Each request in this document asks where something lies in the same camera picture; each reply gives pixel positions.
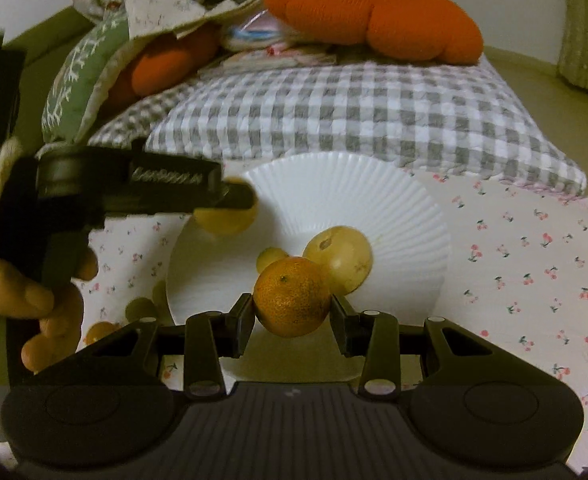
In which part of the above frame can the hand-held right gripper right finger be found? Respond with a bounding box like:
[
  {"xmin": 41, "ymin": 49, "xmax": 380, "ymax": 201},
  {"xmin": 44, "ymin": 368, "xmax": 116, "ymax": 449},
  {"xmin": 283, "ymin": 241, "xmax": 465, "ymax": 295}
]
[{"xmin": 330, "ymin": 294, "xmax": 539, "ymax": 402}]

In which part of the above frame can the grey gingham blanket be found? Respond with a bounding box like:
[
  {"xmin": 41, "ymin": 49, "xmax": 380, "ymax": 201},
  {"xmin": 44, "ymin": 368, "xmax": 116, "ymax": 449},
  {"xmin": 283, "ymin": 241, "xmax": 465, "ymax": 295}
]
[{"xmin": 89, "ymin": 92, "xmax": 187, "ymax": 150}]

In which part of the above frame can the floral fabric piece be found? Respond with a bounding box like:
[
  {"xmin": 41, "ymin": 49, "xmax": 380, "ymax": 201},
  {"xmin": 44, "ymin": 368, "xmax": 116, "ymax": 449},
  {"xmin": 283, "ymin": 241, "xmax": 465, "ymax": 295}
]
[{"xmin": 124, "ymin": 0, "xmax": 269, "ymax": 41}]

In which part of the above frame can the person's left hand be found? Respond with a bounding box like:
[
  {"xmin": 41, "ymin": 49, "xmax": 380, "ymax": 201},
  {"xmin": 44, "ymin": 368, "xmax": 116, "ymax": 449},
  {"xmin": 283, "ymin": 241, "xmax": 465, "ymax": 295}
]
[{"xmin": 0, "ymin": 247, "xmax": 100, "ymax": 376}]

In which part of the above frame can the orange pumpkin cushion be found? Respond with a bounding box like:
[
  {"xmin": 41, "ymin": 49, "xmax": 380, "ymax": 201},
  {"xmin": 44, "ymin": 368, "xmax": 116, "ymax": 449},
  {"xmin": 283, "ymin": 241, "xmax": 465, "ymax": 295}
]
[{"xmin": 264, "ymin": 0, "xmax": 484, "ymax": 65}]

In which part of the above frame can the cherry print bedsheet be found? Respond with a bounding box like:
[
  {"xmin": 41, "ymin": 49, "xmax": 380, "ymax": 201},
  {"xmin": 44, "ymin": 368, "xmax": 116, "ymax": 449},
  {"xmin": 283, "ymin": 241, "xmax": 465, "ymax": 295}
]
[{"xmin": 74, "ymin": 160, "xmax": 588, "ymax": 471}]

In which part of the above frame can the white ribbed plate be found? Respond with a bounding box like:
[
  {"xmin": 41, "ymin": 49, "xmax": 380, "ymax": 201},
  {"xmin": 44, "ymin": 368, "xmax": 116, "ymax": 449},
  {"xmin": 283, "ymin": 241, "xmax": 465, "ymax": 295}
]
[{"xmin": 165, "ymin": 151, "xmax": 449, "ymax": 383}]

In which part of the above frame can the small orange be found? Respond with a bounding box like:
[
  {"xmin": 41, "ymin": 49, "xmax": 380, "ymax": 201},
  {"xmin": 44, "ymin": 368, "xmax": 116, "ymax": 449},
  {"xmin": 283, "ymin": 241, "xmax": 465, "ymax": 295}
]
[
  {"xmin": 83, "ymin": 321, "xmax": 122, "ymax": 347},
  {"xmin": 253, "ymin": 256, "xmax": 333, "ymax": 337}
]

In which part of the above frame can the orange plush cushion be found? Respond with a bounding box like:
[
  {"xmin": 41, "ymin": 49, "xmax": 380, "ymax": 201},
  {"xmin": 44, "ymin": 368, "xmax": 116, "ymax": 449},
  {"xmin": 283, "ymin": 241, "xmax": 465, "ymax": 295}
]
[{"xmin": 106, "ymin": 22, "xmax": 222, "ymax": 111}]

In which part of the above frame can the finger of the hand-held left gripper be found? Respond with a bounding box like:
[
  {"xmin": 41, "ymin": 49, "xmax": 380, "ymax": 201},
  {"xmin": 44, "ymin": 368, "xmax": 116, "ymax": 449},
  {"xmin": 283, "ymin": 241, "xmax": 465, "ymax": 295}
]
[{"xmin": 220, "ymin": 179, "xmax": 258, "ymax": 212}]

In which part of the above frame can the grey gingham pillow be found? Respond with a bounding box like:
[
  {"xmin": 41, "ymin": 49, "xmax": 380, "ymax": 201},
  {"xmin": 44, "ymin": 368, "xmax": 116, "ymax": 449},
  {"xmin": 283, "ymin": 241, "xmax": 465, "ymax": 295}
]
[{"xmin": 146, "ymin": 62, "xmax": 588, "ymax": 196}]

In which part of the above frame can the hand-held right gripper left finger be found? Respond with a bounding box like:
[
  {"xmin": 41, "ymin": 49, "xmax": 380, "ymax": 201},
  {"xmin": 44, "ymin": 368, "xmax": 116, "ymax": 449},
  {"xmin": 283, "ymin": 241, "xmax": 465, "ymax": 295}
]
[{"xmin": 49, "ymin": 294, "xmax": 255, "ymax": 402}]

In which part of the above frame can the olive green headboard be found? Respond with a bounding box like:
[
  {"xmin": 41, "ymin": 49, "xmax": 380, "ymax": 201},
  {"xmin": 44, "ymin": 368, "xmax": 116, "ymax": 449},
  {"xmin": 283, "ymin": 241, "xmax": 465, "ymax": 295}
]
[{"xmin": 11, "ymin": 7, "xmax": 95, "ymax": 153}]

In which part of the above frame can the green embroidered cushion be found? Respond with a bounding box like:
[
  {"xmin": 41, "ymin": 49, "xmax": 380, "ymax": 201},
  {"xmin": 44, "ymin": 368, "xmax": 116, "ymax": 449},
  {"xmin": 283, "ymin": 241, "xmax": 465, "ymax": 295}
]
[{"xmin": 40, "ymin": 10, "xmax": 145, "ymax": 146}]

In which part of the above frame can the round yellow pear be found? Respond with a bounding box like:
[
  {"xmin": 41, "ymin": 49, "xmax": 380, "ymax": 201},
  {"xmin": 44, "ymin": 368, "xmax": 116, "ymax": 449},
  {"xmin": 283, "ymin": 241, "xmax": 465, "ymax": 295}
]
[
  {"xmin": 194, "ymin": 200, "xmax": 259, "ymax": 237},
  {"xmin": 301, "ymin": 226, "xmax": 373, "ymax": 295}
]

